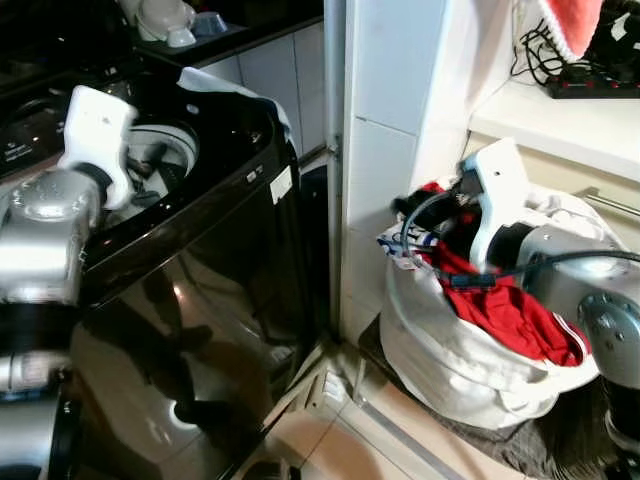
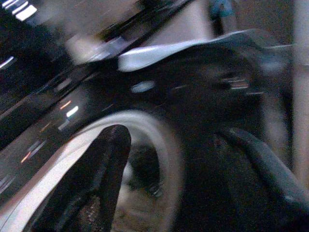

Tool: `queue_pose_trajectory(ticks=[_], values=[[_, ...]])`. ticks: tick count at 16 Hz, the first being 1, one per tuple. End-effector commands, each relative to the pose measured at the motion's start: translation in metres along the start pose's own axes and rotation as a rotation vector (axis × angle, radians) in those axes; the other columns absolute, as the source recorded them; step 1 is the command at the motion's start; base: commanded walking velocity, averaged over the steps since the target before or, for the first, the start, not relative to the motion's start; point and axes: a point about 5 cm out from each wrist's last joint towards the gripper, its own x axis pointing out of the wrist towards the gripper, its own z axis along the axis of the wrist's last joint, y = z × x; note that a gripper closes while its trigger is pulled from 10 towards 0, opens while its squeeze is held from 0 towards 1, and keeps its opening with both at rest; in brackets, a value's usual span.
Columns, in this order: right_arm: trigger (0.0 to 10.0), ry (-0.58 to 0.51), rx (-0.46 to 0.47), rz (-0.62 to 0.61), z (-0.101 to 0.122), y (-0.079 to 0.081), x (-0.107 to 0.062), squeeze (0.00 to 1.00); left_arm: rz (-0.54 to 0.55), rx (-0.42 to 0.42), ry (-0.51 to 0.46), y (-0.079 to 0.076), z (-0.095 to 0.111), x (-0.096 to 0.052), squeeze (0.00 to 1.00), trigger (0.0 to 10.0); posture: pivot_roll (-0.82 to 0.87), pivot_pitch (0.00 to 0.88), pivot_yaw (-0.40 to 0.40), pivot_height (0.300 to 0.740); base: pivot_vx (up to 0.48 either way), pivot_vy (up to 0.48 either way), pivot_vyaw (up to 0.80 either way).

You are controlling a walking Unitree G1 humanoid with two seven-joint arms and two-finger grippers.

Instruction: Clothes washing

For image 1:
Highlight white plastic appliance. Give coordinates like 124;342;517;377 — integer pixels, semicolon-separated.
119;0;198;50

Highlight black top-load washing machine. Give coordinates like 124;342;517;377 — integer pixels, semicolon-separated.
0;66;332;480

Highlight white fabric laundry bag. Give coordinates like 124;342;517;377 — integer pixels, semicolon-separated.
377;178;640;432

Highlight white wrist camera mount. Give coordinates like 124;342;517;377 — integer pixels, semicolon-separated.
463;137;533;273
58;85;140;211

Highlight metal drawer handle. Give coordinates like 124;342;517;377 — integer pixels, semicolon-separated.
574;186;640;218

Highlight white blue patterned garment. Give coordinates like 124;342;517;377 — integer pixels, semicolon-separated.
377;224;443;273

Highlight red garment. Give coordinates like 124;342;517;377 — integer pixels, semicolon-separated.
418;180;588;368

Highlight white washer label sticker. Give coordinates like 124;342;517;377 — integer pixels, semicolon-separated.
269;165;294;205

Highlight black power strip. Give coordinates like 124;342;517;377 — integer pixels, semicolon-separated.
545;74;640;100

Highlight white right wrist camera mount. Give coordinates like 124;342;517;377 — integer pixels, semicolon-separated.
463;137;533;273

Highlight white cabinet with counter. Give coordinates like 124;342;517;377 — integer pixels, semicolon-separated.
468;78;640;253

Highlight black tangled power cords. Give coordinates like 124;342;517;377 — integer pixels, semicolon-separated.
509;18;567;87

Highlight red hanging towel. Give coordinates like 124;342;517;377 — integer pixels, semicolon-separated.
538;0;607;62

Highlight black chargers pile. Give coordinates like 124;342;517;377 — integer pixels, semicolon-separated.
588;0;640;83

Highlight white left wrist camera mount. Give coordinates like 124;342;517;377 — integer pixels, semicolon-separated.
58;85;140;211

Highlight small grey blue container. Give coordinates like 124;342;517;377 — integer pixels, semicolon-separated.
194;10;232;40

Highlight dark wall shelf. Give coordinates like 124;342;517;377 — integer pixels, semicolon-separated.
133;0;327;69

